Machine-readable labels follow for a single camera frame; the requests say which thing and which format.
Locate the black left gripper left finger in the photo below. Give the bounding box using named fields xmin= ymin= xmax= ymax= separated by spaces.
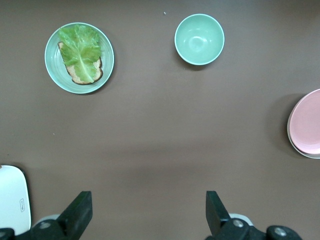
xmin=0 ymin=191 xmax=93 ymax=240

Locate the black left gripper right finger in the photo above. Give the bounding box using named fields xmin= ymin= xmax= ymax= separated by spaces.
xmin=204 ymin=191 xmax=303 ymax=240

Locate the pink plate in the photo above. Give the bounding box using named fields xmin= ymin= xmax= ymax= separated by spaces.
xmin=289 ymin=89 xmax=320 ymax=155

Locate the green plate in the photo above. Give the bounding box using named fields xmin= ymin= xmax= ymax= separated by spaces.
xmin=44 ymin=21 xmax=115 ymax=95

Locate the toasted bread slice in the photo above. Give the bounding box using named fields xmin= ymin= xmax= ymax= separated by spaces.
xmin=57 ymin=41 xmax=104 ymax=86

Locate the green lettuce leaf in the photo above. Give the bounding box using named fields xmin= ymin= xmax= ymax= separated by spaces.
xmin=57 ymin=24 xmax=103 ymax=84

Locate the green bowl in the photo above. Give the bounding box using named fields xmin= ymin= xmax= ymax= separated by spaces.
xmin=174 ymin=13 xmax=225 ymax=66

